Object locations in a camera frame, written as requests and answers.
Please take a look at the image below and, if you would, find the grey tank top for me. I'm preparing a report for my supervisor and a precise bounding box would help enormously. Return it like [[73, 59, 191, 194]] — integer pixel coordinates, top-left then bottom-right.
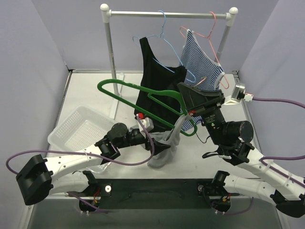
[[147, 114, 190, 169]]

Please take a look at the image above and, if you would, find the green hanger with gold hook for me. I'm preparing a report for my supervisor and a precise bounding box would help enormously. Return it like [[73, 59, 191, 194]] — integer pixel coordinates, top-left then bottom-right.
[[96, 79, 186, 129]]

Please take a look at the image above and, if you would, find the black tank top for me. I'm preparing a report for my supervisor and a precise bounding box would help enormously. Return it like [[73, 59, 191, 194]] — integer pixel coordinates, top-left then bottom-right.
[[133, 36, 188, 127]]

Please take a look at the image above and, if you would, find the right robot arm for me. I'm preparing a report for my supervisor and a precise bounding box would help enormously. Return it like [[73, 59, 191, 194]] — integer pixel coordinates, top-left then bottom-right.
[[178, 83, 305, 218]]

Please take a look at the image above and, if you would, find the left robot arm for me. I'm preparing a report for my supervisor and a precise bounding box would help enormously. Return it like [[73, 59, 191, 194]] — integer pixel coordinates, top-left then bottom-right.
[[16, 123, 171, 206]]

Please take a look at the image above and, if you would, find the blue white striped tank top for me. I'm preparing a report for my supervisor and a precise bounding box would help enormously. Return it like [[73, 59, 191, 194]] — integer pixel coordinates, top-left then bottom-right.
[[176, 29, 225, 133]]

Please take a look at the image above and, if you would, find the white plastic basket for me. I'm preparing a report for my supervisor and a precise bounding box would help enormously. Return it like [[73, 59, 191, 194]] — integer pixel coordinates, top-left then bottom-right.
[[48, 105, 116, 152]]

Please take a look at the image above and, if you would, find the white clothes rack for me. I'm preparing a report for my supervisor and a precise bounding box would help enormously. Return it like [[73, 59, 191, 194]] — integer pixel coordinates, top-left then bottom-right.
[[100, 3, 248, 120]]

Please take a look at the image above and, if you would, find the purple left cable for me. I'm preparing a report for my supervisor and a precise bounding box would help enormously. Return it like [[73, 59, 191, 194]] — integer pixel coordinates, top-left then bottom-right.
[[5, 124, 157, 215]]

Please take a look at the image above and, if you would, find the purple cable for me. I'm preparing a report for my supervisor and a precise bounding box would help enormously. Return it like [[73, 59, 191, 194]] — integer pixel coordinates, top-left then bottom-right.
[[5, 124, 157, 215], [212, 96, 305, 216]]

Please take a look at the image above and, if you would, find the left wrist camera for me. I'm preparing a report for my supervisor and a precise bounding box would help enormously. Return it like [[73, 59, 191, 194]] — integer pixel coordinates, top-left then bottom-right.
[[136, 113, 154, 133]]

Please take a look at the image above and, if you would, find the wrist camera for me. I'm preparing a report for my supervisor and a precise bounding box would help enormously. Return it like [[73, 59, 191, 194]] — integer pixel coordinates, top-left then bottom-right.
[[224, 83, 254, 105], [136, 113, 154, 133]]

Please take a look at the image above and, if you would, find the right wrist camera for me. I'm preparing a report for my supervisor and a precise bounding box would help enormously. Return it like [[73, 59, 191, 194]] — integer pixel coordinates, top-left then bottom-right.
[[224, 83, 254, 105]]

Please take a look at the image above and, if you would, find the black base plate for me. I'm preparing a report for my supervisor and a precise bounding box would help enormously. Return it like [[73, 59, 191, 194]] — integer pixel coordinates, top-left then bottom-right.
[[79, 178, 229, 210]]

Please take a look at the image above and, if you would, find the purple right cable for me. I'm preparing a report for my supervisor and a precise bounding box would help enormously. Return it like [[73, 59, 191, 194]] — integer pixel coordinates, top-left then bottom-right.
[[212, 96, 305, 216]]

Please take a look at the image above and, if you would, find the pink wire hanger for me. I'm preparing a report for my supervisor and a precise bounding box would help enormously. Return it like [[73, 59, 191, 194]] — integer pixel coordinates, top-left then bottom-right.
[[179, 11, 230, 91]]

